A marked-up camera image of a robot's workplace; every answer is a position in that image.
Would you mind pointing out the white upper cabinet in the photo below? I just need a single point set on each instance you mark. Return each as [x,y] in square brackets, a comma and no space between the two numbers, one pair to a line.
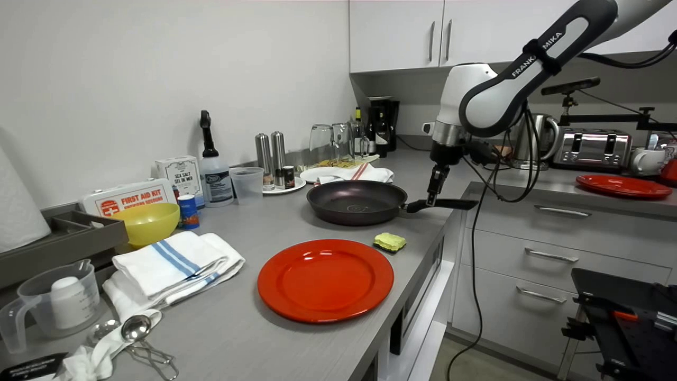
[393,35]

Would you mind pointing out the white mug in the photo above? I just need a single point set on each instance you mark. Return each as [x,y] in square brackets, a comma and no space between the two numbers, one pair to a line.
[648,162]

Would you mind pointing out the white towel blue stripes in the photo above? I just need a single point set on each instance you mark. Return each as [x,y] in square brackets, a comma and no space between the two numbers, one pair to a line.
[170,265]

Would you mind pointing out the white towel red stripe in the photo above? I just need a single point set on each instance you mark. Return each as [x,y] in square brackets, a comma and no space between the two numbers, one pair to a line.
[377,171]

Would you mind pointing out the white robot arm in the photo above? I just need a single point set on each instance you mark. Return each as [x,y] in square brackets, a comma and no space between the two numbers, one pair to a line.
[535,64]

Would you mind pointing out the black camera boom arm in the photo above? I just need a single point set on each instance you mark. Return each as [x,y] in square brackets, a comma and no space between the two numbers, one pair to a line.
[572,84]

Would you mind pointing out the steel shaker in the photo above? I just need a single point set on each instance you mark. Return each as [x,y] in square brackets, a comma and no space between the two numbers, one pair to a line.
[279,148]
[263,150]

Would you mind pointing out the small white cup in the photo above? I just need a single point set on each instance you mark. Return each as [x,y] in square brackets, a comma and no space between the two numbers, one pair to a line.
[71,302]

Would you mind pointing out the white paper towel roll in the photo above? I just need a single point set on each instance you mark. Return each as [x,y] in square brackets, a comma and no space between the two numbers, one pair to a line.
[21,204]

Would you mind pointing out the small blue can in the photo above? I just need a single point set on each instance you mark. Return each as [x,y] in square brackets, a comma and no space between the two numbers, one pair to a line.
[187,214]

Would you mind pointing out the red pot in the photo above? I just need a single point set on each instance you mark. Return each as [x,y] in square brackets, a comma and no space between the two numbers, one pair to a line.
[670,171]

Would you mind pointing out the upturned clear glass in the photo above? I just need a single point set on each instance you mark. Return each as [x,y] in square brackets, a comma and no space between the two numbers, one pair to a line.
[319,138]
[340,135]

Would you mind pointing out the flat black object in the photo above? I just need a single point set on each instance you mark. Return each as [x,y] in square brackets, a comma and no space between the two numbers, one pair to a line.
[28,369]

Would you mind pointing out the grey tray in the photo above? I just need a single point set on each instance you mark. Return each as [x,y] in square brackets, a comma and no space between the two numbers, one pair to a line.
[63,246]

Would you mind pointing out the clear measuring cup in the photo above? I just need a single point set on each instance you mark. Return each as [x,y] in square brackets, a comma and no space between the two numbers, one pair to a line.
[34,296]

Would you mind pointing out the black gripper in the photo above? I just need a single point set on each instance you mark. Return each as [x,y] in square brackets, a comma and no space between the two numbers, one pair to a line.
[444,156]

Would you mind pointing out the steel toaster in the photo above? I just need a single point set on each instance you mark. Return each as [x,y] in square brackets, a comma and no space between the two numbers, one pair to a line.
[593,148]

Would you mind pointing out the colourful placemat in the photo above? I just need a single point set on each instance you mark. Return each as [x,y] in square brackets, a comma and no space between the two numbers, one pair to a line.
[339,162]

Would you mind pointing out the small white box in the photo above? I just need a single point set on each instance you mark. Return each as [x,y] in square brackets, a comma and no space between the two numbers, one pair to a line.
[178,174]

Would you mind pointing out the metal spoon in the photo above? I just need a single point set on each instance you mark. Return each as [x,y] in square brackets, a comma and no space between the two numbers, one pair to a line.
[136,328]

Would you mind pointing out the black coffee maker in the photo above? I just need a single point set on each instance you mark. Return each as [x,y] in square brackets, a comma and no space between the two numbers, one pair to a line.
[383,127]

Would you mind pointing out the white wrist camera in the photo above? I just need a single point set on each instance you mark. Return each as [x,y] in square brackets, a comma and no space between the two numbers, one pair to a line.
[440,131]

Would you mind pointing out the slim dark bottle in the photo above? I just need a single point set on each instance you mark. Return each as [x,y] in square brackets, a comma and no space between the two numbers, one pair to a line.
[358,127]

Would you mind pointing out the steel kettle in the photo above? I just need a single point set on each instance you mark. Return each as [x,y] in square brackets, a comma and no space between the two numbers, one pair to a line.
[544,140]

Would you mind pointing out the clear spray bottle black nozzle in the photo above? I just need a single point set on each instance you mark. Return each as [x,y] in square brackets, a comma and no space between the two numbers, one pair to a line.
[214,180]

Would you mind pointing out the small dark spice jar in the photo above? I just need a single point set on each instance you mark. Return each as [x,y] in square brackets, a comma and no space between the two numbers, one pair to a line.
[288,179]

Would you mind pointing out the translucent plastic cup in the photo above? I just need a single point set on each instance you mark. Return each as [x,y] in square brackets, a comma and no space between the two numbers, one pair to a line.
[246,184]

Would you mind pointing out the red plate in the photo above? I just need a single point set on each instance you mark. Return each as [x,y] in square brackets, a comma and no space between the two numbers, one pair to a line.
[323,281]
[624,186]

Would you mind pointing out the white first aid box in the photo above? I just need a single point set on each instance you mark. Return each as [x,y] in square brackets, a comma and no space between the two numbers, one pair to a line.
[128,200]

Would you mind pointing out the crumpled white cloth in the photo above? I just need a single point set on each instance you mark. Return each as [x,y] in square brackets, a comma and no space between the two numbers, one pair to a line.
[122,298]

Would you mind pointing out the black equipment stand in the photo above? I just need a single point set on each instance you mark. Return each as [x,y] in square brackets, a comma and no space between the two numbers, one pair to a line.
[620,338]

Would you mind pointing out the yellow sponge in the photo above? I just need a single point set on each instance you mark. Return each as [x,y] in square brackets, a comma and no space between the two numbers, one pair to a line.
[389,241]

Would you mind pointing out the white dinner plate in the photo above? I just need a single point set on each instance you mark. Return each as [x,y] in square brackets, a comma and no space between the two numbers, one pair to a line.
[319,174]

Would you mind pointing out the small white plate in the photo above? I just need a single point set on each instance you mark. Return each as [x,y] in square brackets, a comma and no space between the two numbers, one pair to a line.
[272,190]

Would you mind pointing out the grey drawer cabinet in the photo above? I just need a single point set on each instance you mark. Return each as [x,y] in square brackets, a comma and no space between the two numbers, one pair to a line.
[620,239]

